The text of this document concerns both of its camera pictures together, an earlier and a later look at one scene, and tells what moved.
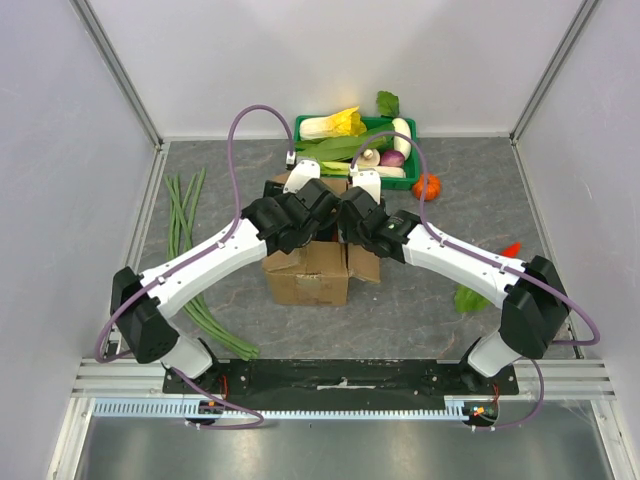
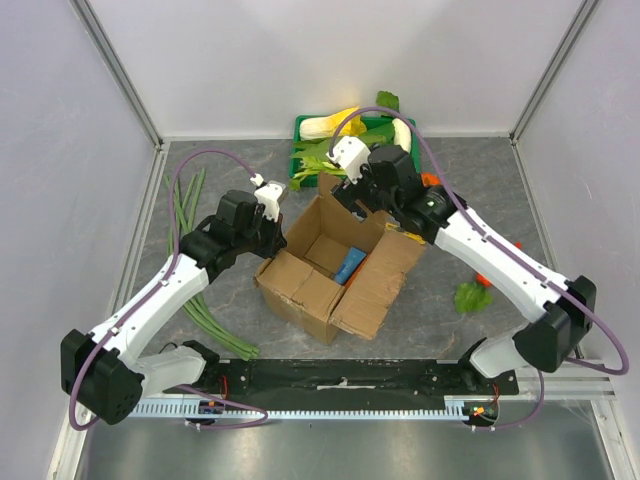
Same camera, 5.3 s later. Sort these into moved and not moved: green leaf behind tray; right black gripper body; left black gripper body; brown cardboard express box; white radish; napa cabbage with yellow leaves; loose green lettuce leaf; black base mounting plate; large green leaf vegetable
Moved: brown cardboard express box; left black gripper body; right black gripper body
Not moved: large green leaf vegetable; black base mounting plate; green leaf behind tray; loose green lettuce leaf; white radish; napa cabbage with yellow leaves
